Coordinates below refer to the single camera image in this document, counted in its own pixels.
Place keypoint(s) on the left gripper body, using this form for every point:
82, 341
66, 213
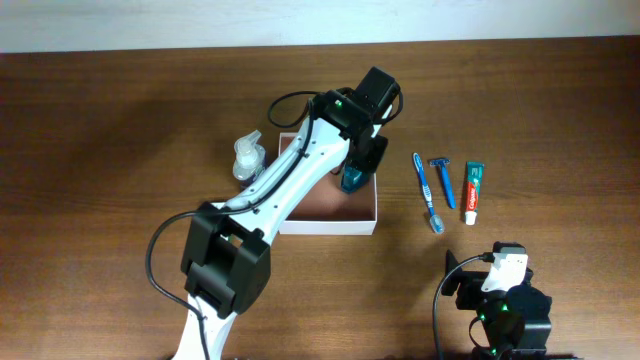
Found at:
370, 151

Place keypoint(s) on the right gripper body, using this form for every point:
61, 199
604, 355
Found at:
465, 288

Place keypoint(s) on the teal mouthwash bottle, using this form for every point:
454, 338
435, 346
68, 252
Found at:
353, 179

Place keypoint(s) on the clear hand soap pump bottle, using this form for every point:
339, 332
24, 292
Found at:
250, 160

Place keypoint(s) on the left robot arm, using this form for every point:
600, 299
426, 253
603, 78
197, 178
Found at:
226, 260

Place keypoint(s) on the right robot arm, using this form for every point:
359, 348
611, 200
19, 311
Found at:
511, 334

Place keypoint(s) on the blue white toothbrush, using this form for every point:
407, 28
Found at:
435, 221

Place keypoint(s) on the white open cardboard box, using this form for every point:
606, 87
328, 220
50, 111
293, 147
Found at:
324, 208

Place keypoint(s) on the blue disposable razor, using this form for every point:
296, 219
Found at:
441, 165

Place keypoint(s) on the red green toothpaste tube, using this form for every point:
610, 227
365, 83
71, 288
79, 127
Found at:
474, 171

